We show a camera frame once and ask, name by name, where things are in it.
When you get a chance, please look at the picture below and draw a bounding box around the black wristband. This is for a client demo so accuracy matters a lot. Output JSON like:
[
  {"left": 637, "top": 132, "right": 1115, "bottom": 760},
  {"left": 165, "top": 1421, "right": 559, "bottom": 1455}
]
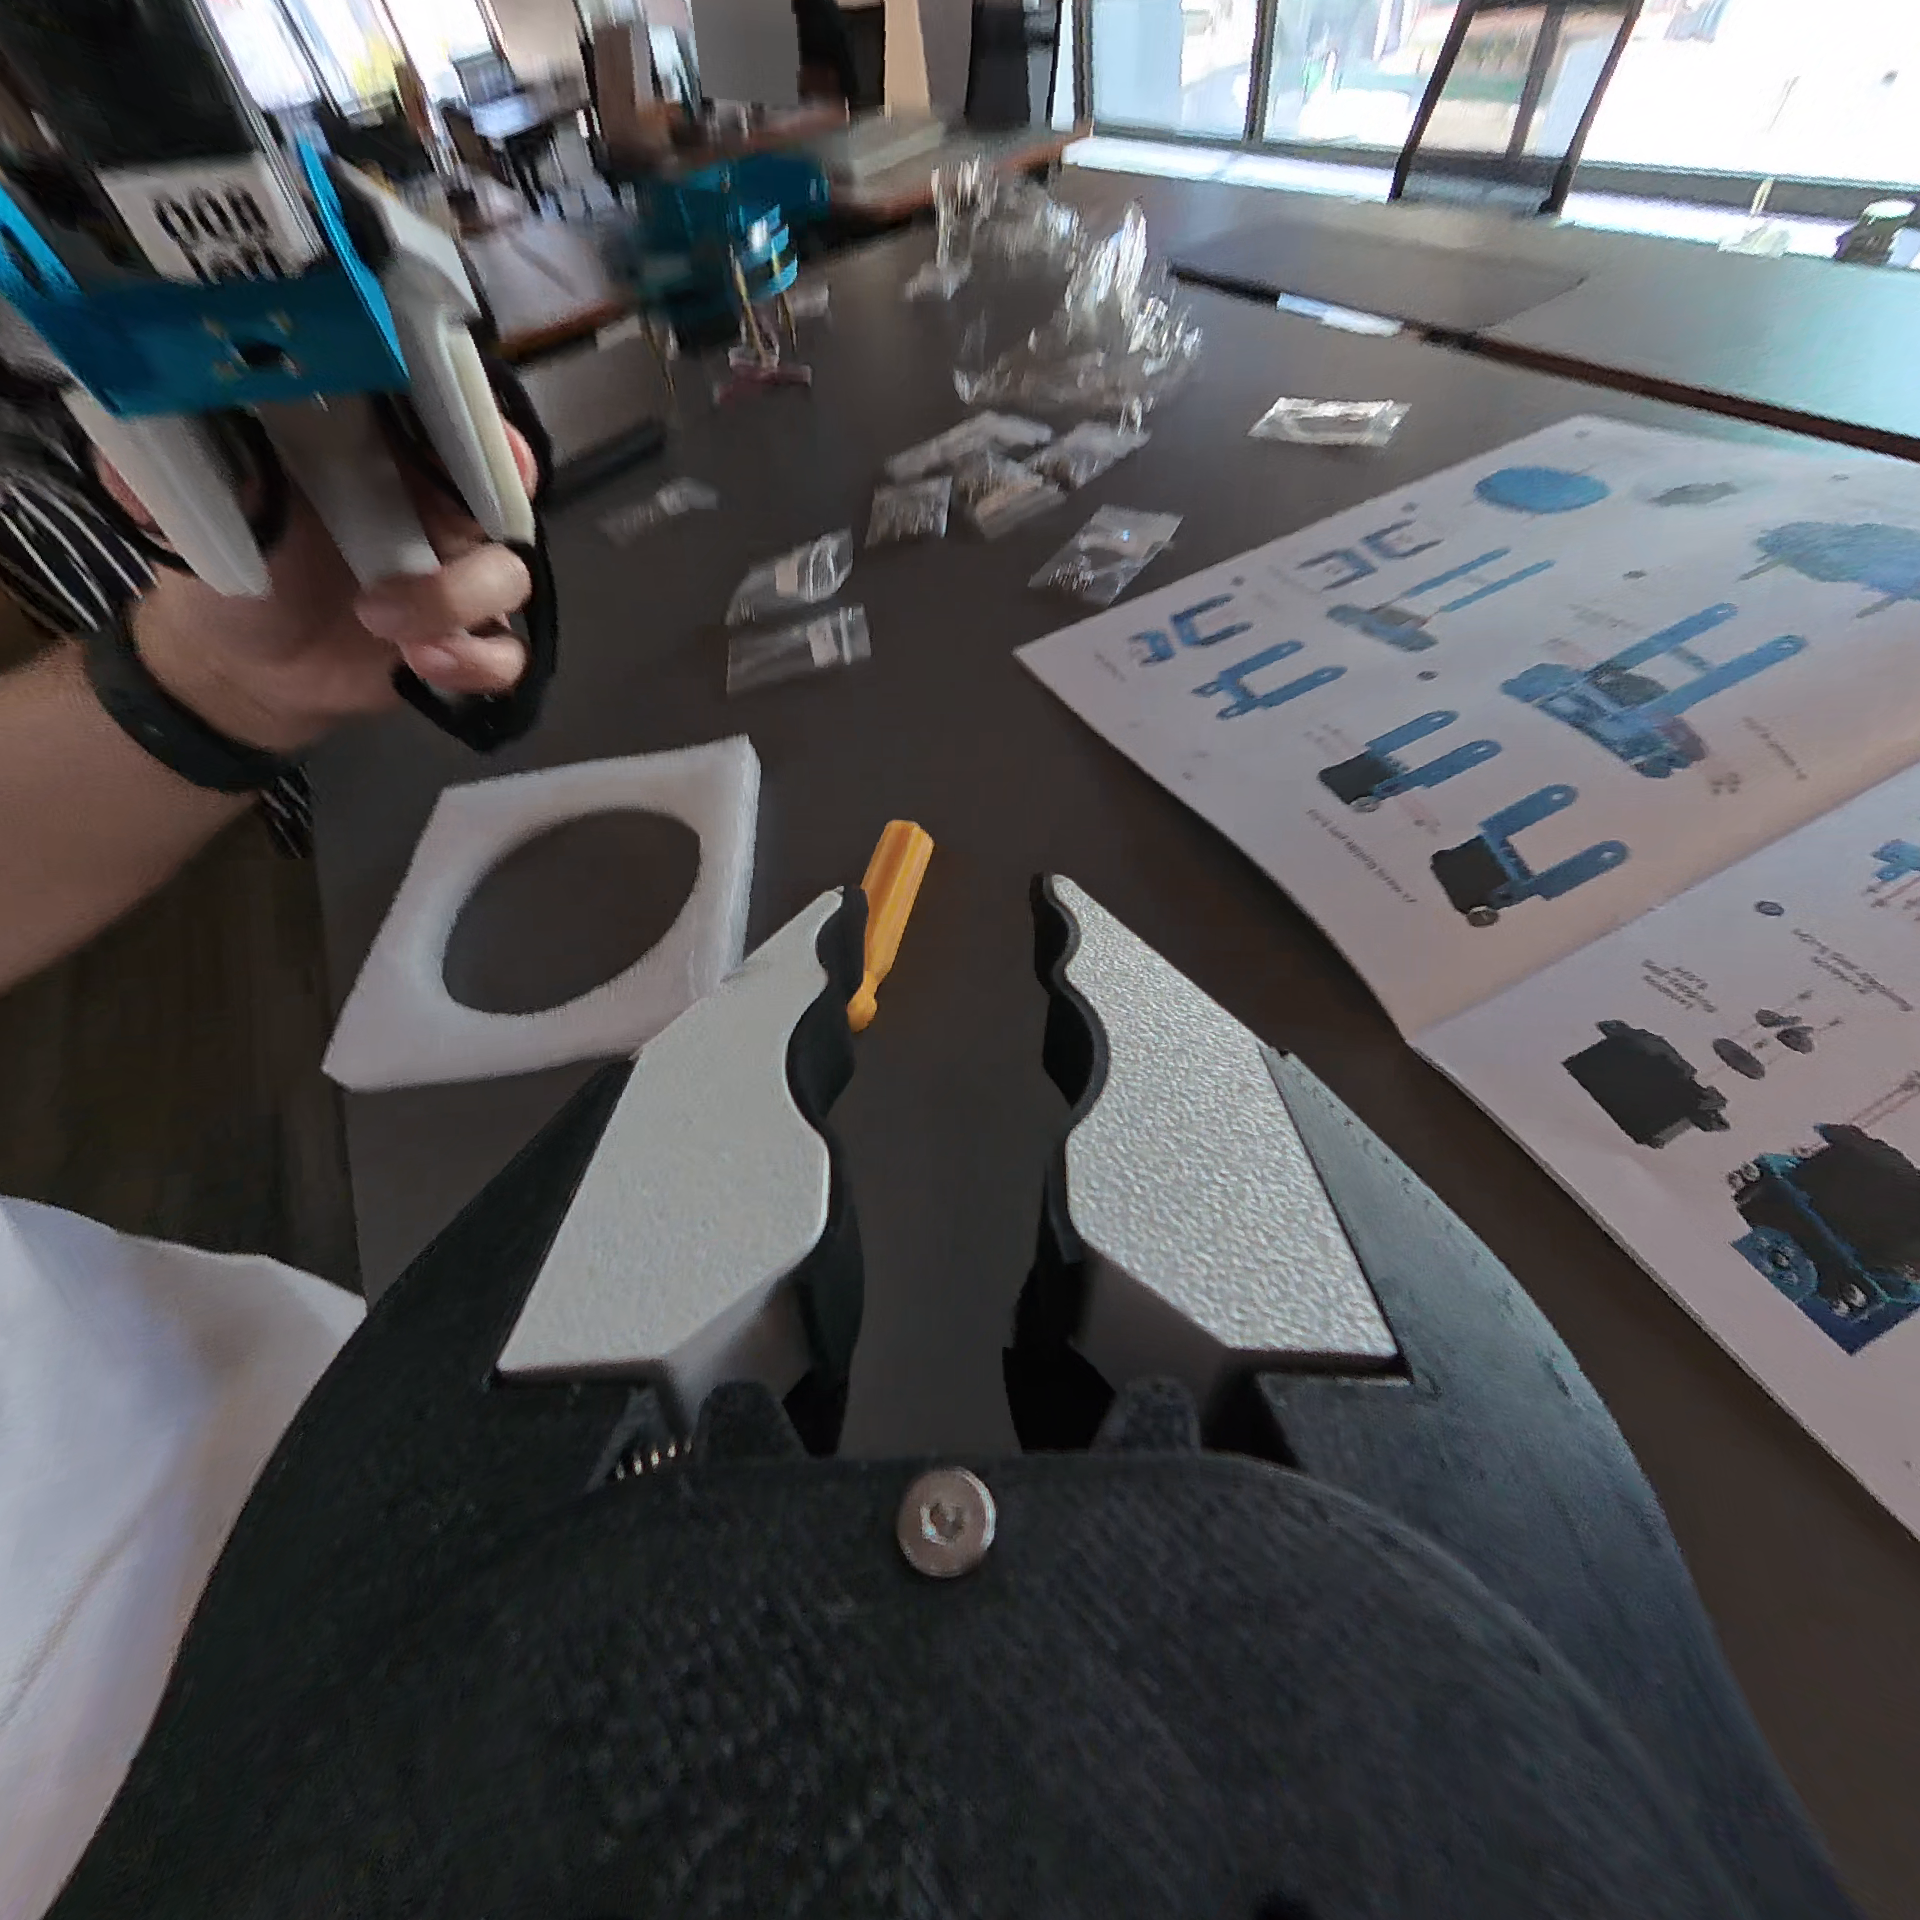
[{"left": 83, "top": 608, "right": 308, "bottom": 797}]

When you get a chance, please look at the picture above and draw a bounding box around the person's left forearm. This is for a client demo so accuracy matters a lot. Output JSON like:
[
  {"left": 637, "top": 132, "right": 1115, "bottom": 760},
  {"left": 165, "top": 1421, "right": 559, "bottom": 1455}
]
[{"left": 0, "top": 704, "right": 294, "bottom": 995}]

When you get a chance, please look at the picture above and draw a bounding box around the blue hobby robot arm base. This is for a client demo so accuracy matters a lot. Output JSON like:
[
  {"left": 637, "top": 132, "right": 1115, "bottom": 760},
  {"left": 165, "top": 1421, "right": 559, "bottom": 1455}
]
[{"left": 622, "top": 146, "right": 836, "bottom": 357}]

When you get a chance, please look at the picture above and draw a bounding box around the scatter of small screw bags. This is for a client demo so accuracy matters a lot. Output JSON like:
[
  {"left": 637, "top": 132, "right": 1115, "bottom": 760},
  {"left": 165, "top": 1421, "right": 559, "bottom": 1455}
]
[{"left": 597, "top": 392, "right": 1414, "bottom": 698}]

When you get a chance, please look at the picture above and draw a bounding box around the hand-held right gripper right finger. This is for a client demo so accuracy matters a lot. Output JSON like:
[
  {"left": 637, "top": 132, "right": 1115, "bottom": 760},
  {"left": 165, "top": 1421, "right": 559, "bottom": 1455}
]
[{"left": 1015, "top": 872, "right": 1408, "bottom": 1450}]

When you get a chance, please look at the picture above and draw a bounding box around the crumpled clear plastic wrap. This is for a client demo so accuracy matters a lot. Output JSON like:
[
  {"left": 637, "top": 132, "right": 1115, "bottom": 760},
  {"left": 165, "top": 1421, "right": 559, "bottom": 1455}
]
[{"left": 956, "top": 195, "right": 1205, "bottom": 431}]

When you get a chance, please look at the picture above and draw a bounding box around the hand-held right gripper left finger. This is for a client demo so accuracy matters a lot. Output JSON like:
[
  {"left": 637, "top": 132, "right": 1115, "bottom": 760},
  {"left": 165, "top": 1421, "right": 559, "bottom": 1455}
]
[{"left": 495, "top": 884, "right": 868, "bottom": 1453}]

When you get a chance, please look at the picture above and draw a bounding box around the dark brown desk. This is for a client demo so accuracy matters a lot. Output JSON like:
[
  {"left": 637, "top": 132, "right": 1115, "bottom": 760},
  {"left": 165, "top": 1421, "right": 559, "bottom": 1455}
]
[{"left": 305, "top": 127, "right": 1920, "bottom": 1576}]

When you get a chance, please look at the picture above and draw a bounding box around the window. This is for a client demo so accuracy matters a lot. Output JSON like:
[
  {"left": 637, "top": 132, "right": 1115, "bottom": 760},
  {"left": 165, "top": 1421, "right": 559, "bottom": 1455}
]
[{"left": 1092, "top": 0, "right": 1920, "bottom": 203}]

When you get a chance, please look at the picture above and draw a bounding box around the orange handled screwdriver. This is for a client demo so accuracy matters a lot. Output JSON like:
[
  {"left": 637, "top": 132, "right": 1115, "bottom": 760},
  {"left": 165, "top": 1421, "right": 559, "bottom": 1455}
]
[{"left": 843, "top": 819, "right": 936, "bottom": 1035}]

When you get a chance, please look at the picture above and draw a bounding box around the white foam square with hole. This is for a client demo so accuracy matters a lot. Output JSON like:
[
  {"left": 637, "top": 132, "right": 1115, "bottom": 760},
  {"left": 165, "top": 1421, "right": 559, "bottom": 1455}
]
[{"left": 323, "top": 736, "right": 764, "bottom": 1092}]

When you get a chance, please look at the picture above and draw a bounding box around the person's white shirt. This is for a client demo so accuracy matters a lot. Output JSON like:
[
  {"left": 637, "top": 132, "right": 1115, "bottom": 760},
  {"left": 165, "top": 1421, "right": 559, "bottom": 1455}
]
[{"left": 0, "top": 1197, "right": 369, "bottom": 1920}]

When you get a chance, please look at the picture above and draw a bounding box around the dark desk cable flap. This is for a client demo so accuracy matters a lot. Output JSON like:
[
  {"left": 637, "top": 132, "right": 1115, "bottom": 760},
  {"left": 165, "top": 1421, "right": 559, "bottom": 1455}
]
[{"left": 1167, "top": 222, "right": 1592, "bottom": 357}]

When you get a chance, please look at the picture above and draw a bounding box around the small clear plastic wrap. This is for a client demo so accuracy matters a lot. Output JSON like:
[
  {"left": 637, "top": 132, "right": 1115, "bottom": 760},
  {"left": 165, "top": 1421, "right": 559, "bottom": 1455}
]
[{"left": 903, "top": 162, "right": 1003, "bottom": 301}]

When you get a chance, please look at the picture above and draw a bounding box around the blue metal bracket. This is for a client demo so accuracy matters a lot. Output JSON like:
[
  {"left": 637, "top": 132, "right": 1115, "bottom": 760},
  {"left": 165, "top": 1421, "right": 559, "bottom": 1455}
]
[{"left": 0, "top": 141, "right": 414, "bottom": 424}]

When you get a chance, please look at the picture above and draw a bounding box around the printed assembly instruction sheet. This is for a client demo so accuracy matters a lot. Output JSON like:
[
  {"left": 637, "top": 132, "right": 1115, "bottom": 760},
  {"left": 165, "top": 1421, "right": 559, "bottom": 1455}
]
[{"left": 1015, "top": 416, "right": 1920, "bottom": 1548}]

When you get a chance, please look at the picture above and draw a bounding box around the black metal frame stand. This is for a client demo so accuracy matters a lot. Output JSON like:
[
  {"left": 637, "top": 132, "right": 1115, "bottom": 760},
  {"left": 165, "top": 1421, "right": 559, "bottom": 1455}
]
[{"left": 1388, "top": 0, "right": 1646, "bottom": 212}]

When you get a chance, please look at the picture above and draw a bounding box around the person's left hand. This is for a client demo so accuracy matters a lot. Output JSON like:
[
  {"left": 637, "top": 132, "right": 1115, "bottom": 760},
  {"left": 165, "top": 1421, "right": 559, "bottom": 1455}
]
[{"left": 135, "top": 421, "right": 541, "bottom": 754}]

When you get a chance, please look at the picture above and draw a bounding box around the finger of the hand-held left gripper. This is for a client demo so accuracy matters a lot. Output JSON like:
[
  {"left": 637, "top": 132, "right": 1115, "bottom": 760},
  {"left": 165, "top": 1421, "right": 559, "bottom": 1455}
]
[
  {"left": 293, "top": 405, "right": 444, "bottom": 590},
  {"left": 59, "top": 397, "right": 275, "bottom": 602}
]

